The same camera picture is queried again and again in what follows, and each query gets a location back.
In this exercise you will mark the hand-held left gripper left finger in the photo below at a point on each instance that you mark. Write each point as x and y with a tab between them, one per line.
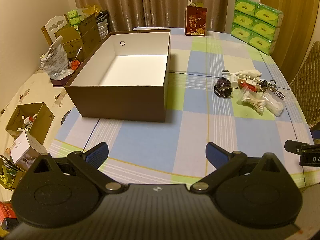
98	152

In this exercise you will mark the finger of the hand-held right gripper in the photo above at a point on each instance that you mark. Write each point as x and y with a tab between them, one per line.
293	147

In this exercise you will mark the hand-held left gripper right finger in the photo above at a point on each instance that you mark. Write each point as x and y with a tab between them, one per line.
215	152

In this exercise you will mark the bag of cotton pads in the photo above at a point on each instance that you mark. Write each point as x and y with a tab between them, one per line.
273	105

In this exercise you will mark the brown storage box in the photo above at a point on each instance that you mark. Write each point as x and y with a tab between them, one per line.
120	102

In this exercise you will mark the bag of cotton swabs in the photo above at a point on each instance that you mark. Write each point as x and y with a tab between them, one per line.
252	102

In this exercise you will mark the black scrunchie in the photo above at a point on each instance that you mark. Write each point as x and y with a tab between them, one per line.
222	86

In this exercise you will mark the white pill bottle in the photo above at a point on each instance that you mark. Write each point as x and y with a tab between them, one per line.
234	82

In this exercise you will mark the red packet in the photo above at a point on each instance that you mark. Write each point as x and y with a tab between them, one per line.
243	83

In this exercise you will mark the white hair claw clip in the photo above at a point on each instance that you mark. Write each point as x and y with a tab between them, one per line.
250	79

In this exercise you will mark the white folding brush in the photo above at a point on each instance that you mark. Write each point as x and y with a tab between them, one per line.
246	72

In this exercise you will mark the checked tablecloth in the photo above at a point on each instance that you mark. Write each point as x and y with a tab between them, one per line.
200	120

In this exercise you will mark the chair with quilted cover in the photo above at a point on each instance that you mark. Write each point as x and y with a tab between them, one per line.
310	92

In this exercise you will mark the small open cardboard box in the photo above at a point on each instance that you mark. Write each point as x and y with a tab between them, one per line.
42	127

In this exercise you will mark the white carton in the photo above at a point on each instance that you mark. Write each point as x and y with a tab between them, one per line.
21	147

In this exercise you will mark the dark maroon tray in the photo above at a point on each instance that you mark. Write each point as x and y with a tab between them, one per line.
58	83

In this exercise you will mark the small orange item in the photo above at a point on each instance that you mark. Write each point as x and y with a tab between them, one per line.
74	65

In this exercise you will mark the cream printed cloth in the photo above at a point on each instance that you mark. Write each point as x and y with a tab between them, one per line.
30	92

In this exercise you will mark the green snack packets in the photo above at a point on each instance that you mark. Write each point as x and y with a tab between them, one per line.
7	177

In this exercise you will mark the metal spoon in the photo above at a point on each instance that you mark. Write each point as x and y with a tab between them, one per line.
78	52

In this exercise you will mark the silver plastic bag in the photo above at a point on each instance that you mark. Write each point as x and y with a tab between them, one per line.
53	60

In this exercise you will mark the red package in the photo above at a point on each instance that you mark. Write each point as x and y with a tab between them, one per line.
6	211

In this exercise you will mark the tall brown cardboard box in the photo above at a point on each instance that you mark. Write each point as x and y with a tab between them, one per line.
88	35

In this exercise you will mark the olive cardboard box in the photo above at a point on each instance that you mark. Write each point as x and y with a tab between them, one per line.
70	37

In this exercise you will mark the black and white bag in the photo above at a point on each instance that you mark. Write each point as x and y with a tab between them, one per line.
102	27

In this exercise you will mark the golden curtain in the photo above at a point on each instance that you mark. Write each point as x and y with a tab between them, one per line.
295	17

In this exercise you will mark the red gift box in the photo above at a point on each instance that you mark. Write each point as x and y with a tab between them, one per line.
196	22

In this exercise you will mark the stack of green tissue packs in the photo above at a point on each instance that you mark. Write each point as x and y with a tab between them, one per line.
250	22

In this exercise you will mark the white wooden chair back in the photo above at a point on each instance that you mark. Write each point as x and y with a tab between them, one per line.
50	28

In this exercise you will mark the small green tissue packs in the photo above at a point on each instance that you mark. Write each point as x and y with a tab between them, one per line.
73	15

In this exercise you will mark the yellow plastic bag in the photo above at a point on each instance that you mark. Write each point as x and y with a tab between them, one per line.
91	8

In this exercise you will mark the brown patterned curtain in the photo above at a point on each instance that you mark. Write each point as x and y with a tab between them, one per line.
150	2

